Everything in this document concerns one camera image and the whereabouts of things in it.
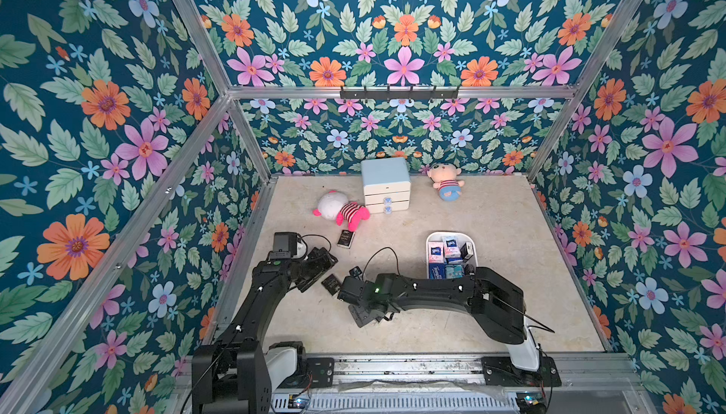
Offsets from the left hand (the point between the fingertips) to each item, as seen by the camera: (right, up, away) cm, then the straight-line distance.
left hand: (332, 264), depth 85 cm
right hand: (+11, -13, -2) cm, 17 cm away
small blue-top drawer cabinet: (+17, +25, +13) cm, 33 cm away
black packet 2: (+2, +6, +14) cm, 15 cm away
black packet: (+43, +3, +6) cm, 43 cm away
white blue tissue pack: (+38, +4, +6) cm, 39 cm away
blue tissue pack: (+32, -2, +2) cm, 33 cm away
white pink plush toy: (-2, +17, +16) cm, 24 cm away
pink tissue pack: (+33, +2, +6) cm, 34 cm away
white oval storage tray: (+43, -2, +4) cm, 44 cm away
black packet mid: (-1, -8, +5) cm, 9 cm away
